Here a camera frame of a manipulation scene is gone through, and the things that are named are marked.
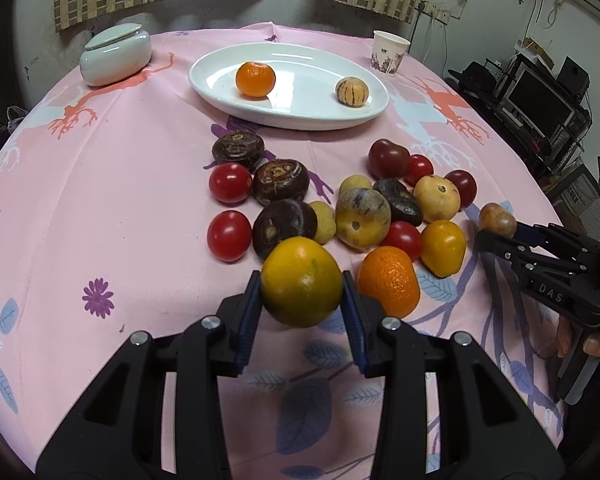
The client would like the small brown speckled fruit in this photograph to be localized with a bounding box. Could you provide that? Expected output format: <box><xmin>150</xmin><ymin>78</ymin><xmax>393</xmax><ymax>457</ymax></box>
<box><xmin>479</xmin><ymin>203</ymin><xmax>517</xmax><ymax>238</ymax></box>

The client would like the yellow tomato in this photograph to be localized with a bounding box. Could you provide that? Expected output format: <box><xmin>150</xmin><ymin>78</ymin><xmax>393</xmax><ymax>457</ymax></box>
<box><xmin>420</xmin><ymin>220</ymin><xmax>467</xmax><ymax>278</ymax></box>

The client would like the dark red small plum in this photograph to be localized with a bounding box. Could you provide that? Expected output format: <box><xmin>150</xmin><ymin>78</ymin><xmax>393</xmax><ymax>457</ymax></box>
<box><xmin>445</xmin><ymin>169</ymin><xmax>477</xmax><ymax>209</ymax></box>

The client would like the yellow round pepino fruit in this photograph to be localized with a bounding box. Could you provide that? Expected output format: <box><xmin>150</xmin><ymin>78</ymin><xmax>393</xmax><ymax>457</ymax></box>
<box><xmin>413</xmin><ymin>176</ymin><xmax>460</xmax><ymax>223</ymax></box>

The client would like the dark water chestnut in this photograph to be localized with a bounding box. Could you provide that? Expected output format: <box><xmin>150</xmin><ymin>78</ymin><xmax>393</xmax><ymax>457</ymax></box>
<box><xmin>252</xmin><ymin>198</ymin><xmax>317</xmax><ymax>261</ymax></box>
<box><xmin>253</xmin><ymin>159</ymin><xmax>310</xmax><ymax>206</ymax></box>
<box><xmin>373</xmin><ymin>178</ymin><xmax>424</xmax><ymax>228</ymax></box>
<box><xmin>212</xmin><ymin>131</ymin><xmax>264</xmax><ymax>172</ymax></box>

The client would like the orange mandarin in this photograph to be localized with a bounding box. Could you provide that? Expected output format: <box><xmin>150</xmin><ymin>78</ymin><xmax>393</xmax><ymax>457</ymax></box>
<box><xmin>356</xmin><ymin>246</ymin><xmax>420</xmax><ymax>318</ymax></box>

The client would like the small red cherry tomato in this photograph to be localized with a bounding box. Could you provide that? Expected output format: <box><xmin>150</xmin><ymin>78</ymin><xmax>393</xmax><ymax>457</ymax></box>
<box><xmin>404</xmin><ymin>154</ymin><xmax>434</xmax><ymax>186</ymax></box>

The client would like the large yellow purple pepino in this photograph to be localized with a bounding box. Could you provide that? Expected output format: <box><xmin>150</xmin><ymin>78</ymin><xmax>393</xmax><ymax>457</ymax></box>
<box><xmin>336</xmin><ymin>188</ymin><xmax>391</xmax><ymax>250</ymax></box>

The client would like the large dark red plum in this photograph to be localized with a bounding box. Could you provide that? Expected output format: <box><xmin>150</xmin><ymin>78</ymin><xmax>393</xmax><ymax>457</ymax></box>
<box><xmin>367</xmin><ymin>139</ymin><xmax>411</xmax><ymax>179</ymax></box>

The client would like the yellow-green orange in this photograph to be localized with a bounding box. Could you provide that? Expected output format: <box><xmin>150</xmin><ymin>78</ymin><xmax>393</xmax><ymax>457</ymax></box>
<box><xmin>260</xmin><ymin>236</ymin><xmax>343</xmax><ymax>328</ymax></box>

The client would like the orange tangerine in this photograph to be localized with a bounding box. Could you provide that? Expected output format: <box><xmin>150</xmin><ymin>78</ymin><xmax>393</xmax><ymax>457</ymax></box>
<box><xmin>235</xmin><ymin>62</ymin><xmax>276</xmax><ymax>99</ymax></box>

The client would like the person's right hand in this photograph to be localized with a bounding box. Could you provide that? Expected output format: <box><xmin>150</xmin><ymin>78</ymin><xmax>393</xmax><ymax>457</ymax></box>
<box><xmin>557</xmin><ymin>316</ymin><xmax>600</xmax><ymax>358</ymax></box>

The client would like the black monitor on shelf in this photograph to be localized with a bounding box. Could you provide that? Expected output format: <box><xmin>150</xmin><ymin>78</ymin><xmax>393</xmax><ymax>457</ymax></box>
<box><xmin>500</xmin><ymin>62</ymin><xmax>576</xmax><ymax>138</ymax></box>

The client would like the small yellow longan upper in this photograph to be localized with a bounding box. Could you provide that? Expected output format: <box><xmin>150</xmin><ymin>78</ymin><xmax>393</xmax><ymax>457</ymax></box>
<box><xmin>338</xmin><ymin>174</ymin><xmax>373</xmax><ymax>198</ymax></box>

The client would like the small yellow longan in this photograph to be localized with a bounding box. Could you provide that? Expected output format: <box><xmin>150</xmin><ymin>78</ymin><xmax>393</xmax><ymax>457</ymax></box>
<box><xmin>309</xmin><ymin>200</ymin><xmax>337</xmax><ymax>245</ymax></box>
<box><xmin>338</xmin><ymin>174</ymin><xmax>373</xmax><ymax>198</ymax></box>

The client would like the small yellow longan left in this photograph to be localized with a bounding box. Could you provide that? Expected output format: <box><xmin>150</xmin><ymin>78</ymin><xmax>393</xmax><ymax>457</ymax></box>
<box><xmin>309</xmin><ymin>200</ymin><xmax>337</xmax><ymax>245</ymax></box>

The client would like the striped tan melon fruit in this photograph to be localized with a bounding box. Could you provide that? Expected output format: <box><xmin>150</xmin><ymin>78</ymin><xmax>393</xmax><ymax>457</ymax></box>
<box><xmin>335</xmin><ymin>77</ymin><xmax>370</xmax><ymax>108</ymax></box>

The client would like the patterned paper cup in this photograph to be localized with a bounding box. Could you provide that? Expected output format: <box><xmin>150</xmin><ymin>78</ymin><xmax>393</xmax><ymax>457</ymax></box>
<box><xmin>370</xmin><ymin>30</ymin><xmax>411</xmax><ymax>75</ymax></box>

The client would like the pink printed tablecloth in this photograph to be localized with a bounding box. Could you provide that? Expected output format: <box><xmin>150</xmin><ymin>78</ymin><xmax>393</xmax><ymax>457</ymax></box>
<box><xmin>0</xmin><ymin>23</ymin><xmax>565</xmax><ymax>479</ymax></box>

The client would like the white oval plate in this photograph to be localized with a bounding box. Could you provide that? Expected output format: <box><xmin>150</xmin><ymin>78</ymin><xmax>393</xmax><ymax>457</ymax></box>
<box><xmin>188</xmin><ymin>42</ymin><xmax>390</xmax><ymax>131</ymax></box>

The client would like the white lidded ceramic jar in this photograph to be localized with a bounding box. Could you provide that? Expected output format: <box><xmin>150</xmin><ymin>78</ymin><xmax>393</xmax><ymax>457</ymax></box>
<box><xmin>79</xmin><ymin>23</ymin><xmax>152</xmax><ymax>87</ymax></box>

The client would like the wall power socket strip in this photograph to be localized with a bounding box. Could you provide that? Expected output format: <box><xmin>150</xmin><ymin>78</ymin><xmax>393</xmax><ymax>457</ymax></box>
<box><xmin>418</xmin><ymin>0</ymin><xmax>451</xmax><ymax>25</ymax></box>

